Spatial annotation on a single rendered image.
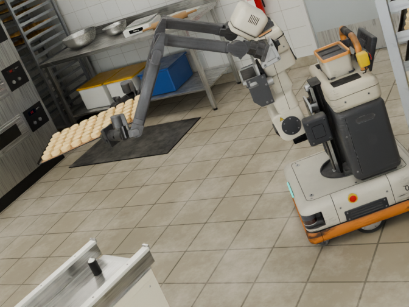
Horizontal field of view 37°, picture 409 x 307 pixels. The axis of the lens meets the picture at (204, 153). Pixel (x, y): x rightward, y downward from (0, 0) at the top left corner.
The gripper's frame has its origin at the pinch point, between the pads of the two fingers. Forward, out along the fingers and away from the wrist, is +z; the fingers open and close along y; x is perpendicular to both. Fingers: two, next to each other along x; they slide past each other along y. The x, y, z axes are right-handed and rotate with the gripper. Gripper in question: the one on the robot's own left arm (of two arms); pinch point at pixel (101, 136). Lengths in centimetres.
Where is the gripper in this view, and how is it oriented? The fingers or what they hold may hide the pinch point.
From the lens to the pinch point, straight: 315.1
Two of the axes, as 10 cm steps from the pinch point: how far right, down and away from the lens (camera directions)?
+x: 6.2, -5.3, 5.8
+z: -6.8, 0.1, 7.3
